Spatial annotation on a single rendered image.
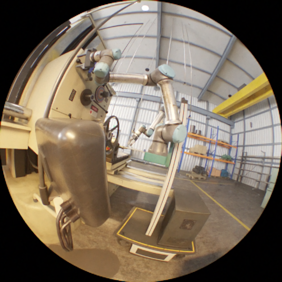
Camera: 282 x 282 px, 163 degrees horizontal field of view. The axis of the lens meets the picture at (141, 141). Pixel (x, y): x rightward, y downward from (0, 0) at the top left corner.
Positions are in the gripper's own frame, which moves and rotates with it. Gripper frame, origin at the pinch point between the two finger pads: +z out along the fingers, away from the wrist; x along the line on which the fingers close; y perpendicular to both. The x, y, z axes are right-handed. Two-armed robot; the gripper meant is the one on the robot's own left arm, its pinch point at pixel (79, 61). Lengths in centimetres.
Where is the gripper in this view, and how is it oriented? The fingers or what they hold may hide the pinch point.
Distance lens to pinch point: 80.4
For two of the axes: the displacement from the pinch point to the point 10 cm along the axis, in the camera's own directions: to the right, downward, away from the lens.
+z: -9.7, -2.2, 1.1
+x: -1.4, 8.7, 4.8
